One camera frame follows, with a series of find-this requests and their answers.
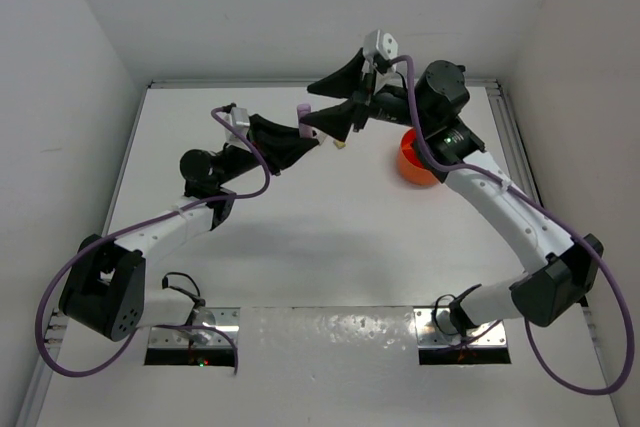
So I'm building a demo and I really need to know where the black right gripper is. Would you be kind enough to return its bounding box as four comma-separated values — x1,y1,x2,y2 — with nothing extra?
300,48,432,140

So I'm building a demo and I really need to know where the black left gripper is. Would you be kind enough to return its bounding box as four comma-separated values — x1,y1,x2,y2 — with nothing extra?
214,115,317,187

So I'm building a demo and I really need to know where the purple correction tape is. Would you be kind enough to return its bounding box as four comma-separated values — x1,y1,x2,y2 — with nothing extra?
295,103,314,141

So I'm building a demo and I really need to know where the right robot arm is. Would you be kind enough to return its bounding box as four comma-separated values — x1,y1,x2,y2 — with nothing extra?
302,53,603,336

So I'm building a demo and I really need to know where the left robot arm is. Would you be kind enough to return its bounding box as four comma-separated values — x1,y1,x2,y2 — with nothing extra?
59,114,320,341

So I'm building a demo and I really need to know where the orange round organizer container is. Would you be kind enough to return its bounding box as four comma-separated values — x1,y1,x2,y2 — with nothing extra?
396,128,439,187

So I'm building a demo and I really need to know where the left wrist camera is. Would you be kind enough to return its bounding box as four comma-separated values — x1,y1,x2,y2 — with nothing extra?
224,107,250,149

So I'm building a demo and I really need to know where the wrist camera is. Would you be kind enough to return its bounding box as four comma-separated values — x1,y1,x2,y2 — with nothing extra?
224,107,250,149
362,29,398,62

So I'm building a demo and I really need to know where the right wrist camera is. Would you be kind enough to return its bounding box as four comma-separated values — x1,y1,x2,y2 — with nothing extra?
362,29,398,62

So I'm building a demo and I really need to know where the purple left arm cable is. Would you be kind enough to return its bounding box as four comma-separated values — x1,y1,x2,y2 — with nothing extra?
38,104,274,378

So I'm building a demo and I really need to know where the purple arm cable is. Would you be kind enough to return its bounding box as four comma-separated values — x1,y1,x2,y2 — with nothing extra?
38,104,274,378
389,54,635,396

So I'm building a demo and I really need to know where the aluminium table edge rail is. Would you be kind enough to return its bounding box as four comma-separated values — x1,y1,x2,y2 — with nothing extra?
147,77,501,91

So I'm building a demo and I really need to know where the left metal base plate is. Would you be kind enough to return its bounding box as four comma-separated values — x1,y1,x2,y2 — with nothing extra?
147,307,240,349

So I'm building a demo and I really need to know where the metal base plate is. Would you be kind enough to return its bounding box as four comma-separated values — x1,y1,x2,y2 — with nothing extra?
414,305,510,348
147,307,240,349

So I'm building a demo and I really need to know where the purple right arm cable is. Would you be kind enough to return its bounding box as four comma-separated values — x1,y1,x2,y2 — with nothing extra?
389,54,635,396

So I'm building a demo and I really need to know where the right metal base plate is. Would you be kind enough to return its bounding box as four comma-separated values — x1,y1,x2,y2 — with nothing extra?
414,305,510,348

